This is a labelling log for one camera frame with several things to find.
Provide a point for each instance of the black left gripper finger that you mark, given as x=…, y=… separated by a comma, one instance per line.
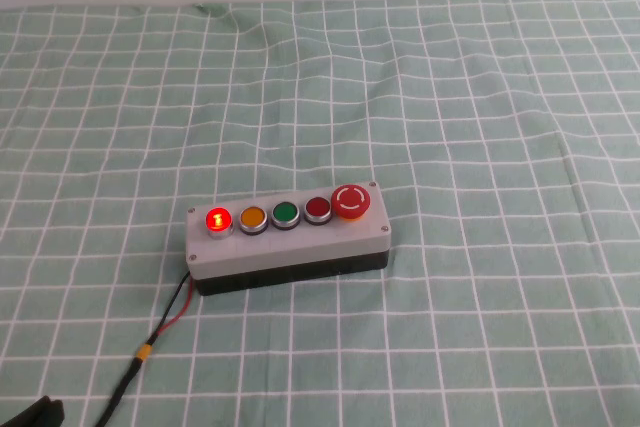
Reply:
x=25, y=417
x=52, y=414

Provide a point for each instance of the red illuminated push button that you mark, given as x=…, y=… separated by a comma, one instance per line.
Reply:
x=219, y=221

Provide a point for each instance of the grey black button control box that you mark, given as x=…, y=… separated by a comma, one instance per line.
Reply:
x=280, y=253

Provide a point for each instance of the yellow push button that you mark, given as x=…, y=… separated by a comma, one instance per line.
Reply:
x=251, y=217

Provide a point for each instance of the green push button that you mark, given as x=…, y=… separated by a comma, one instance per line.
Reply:
x=285, y=212

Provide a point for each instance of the flat red push button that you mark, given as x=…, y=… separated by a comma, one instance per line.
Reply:
x=318, y=207

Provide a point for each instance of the red mushroom emergency stop button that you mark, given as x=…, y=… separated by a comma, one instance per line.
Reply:
x=351, y=199

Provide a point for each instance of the green white checked tablecloth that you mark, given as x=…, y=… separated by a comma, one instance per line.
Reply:
x=450, y=97

